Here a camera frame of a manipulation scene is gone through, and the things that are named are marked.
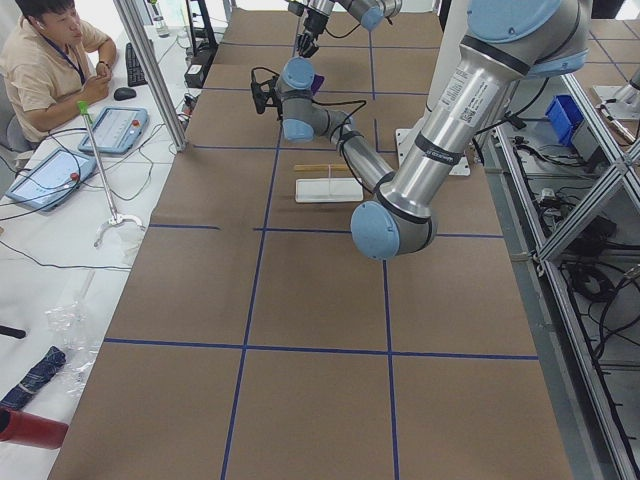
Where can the crumpled clear plastic wrap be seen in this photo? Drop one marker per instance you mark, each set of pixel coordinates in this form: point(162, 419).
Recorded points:
point(78, 333)

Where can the seated man beige shirt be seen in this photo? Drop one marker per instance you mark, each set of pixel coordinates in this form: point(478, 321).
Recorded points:
point(51, 61)

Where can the teach pendant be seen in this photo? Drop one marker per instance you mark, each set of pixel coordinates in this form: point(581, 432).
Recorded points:
point(52, 181)
point(116, 129)

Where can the purple microfiber towel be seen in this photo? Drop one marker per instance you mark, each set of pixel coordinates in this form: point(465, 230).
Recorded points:
point(317, 83)

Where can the wooden rack rod front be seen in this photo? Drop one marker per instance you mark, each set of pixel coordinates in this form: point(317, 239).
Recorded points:
point(320, 168)

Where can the black keyboard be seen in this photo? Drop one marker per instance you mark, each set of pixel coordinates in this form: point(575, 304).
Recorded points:
point(134, 71)

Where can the white rack base tray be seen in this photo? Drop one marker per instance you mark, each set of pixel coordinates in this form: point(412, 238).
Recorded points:
point(328, 190)

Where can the white pedestal column base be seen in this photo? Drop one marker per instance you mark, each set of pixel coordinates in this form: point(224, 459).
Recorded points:
point(449, 57)

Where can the red cylinder bottle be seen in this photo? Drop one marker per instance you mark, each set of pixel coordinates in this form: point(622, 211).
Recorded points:
point(27, 429)

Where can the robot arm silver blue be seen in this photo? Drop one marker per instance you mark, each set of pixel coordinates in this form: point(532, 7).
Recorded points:
point(367, 13)
point(505, 41)

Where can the blue plastic bin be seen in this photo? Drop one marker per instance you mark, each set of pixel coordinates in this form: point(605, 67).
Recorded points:
point(565, 116)

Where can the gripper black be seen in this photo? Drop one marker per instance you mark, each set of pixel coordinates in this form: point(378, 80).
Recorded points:
point(314, 21)

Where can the folded dark blue umbrella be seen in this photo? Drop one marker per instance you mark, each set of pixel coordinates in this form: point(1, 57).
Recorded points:
point(35, 379)

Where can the teach pendant far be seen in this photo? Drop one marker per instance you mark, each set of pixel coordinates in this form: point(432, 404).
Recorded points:
point(116, 129)

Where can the teach pendant near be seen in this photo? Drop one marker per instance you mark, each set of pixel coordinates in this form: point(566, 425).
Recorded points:
point(52, 181)

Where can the aluminium frame post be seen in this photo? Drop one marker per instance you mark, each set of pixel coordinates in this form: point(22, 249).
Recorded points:
point(133, 26)

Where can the reacher grabber stick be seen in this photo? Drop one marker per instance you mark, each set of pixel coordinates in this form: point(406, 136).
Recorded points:
point(116, 218)

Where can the black computer mouse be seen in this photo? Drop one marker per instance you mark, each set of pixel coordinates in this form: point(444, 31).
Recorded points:
point(124, 93)

